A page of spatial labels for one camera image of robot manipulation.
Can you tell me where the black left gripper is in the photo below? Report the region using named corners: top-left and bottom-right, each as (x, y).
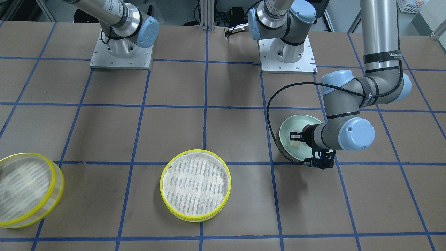
top-left (289, 127), bottom-right (313, 146)

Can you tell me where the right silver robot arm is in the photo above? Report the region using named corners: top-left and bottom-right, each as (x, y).
top-left (65, 0), bottom-right (160, 66)

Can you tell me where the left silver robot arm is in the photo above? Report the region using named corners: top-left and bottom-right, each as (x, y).
top-left (247, 0), bottom-right (412, 151)

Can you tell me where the yellow rimmed bamboo steamer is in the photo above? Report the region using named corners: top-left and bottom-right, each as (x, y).
top-left (159, 149), bottom-right (232, 222)

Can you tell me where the pale green round plate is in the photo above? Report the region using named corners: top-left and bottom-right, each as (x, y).
top-left (279, 115), bottom-right (322, 161)

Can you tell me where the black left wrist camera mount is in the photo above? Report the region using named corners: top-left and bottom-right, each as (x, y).
top-left (303, 149), bottom-right (336, 170)

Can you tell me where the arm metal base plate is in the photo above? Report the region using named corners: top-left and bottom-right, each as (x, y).
top-left (89, 31), bottom-right (154, 70)
top-left (258, 36), bottom-right (318, 74)

